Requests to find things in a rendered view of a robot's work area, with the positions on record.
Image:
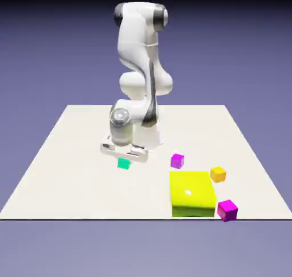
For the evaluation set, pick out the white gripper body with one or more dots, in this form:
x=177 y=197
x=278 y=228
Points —
x=123 y=152

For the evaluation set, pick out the small green cube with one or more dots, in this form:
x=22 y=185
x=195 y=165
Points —
x=123 y=163

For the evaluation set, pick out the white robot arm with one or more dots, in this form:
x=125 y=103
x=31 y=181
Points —
x=136 y=44

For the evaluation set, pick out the small magenta cube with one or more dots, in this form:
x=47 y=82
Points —
x=227 y=210
x=177 y=161

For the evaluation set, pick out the small orange cube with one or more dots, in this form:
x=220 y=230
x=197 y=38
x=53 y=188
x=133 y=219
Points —
x=218 y=174

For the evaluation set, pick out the large yellow box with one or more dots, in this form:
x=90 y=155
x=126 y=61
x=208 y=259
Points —
x=192 y=191

